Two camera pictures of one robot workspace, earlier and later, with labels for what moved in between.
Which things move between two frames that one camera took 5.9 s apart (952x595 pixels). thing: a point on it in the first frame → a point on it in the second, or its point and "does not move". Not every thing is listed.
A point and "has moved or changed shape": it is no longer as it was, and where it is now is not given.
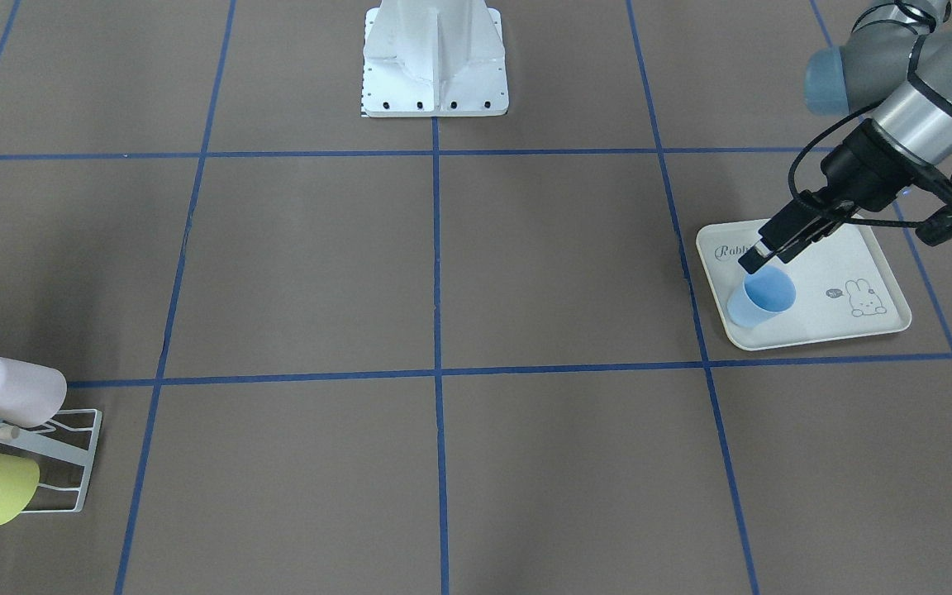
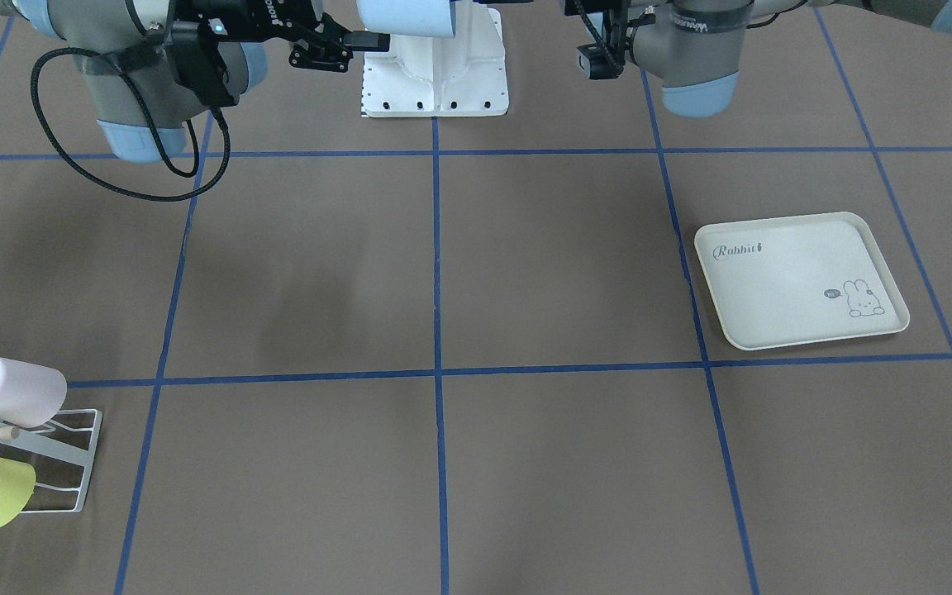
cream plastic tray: (844, 289) does not move
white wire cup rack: (58, 449) does not move
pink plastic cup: (21, 394) does not move
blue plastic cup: (768, 292) has moved or changed shape
